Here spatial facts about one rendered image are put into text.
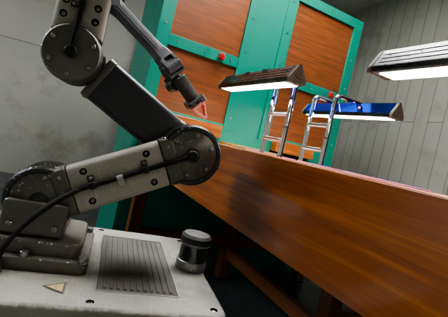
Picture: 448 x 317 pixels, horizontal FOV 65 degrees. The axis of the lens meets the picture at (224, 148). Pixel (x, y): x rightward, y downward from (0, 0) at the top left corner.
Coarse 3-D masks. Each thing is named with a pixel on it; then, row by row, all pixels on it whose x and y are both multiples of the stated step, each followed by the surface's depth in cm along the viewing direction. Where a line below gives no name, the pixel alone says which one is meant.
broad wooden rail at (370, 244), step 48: (192, 192) 109; (240, 192) 83; (288, 192) 68; (336, 192) 57; (384, 192) 49; (288, 240) 65; (336, 240) 55; (384, 240) 47; (432, 240) 42; (336, 288) 53; (384, 288) 46; (432, 288) 41
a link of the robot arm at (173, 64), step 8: (120, 0) 137; (112, 8) 136; (120, 8) 136; (120, 16) 136; (128, 16) 136; (128, 24) 136; (136, 24) 136; (136, 32) 136; (144, 32) 136; (144, 40) 135; (152, 40) 136; (152, 48) 135; (160, 48) 136; (152, 56) 138; (160, 56) 135; (168, 56) 137; (176, 56) 137; (160, 64) 136; (168, 64) 135; (176, 64) 136
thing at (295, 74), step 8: (256, 72) 154; (264, 72) 147; (272, 72) 140; (280, 72) 134; (288, 72) 129; (296, 72) 127; (224, 80) 178; (232, 80) 169; (240, 80) 161; (248, 80) 153; (256, 80) 146; (264, 80) 141; (272, 80) 135; (280, 80) 130; (288, 80) 126; (296, 80) 127; (304, 80) 129
